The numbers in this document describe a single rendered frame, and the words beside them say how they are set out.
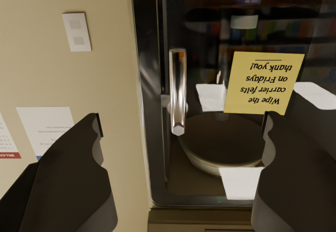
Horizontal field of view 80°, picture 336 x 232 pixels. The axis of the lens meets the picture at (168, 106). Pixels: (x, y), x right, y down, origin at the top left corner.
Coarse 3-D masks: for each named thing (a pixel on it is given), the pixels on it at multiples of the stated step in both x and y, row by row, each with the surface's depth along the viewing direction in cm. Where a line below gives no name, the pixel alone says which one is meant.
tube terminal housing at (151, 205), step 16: (128, 0) 21; (128, 16) 22; (144, 144) 30; (144, 160) 31; (160, 208) 36; (176, 208) 36; (192, 208) 36; (208, 208) 36; (224, 208) 36; (240, 208) 35
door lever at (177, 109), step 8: (176, 48) 17; (184, 48) 17; (176, 56) 17; (184, 56) 17; (176, 64) 18; (184, 64) 18; (176, 72) 18; (184, 72) 18; (176, 80) 18; (184, 80) 18; (176, 88) 19; (184, 88) 19; (176, 96) 19; (184, 96) 19; (168, 104) 25; (176, 104) 20; (184, 104) 20; (176, 112) 20; (184, 112) 20; (176, 120) 20; (184, 120) 20; (176, 128) 20; (184, 128) 21
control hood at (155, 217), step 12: (156, 216) 35; (168, 216) 35; (180, 216) 35; (192, 216) 34; (204, 216) 34; (216, 216) 34; (228, 216) 34; (240, 216) 34; (156, 228) 34; (168, 228) 33; (180, 228) 33; (192, 228) 33; (204, 228) 33; (216, 228) 33; (228, 228) 33; (240, 228) 33; (252, 228) 33
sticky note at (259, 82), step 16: (240, 64) 23; (256, 64) 23; (272, 64) 22; (288, 64) 22; (240, 80) 23; (256, 80) 23; (272, 80) 23; (288, 80) 23; (240, 96) 24; (256, 96) 24; (272, 96) 24; (288, 96) 24; (240, 112) 25; (256, 112) 25
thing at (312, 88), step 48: (144, 0) 20; (192, 0) 20; (240, 0) 20; (288, 0) 20; (144, 48) 22; (192, 48) 22; (240, 48) 22; (288, 48) 22; (144, 96) 25; (192, 96) 25; (192, 144) 28; (240, 144) 28; (192, 192) 32; (240, 192) 32
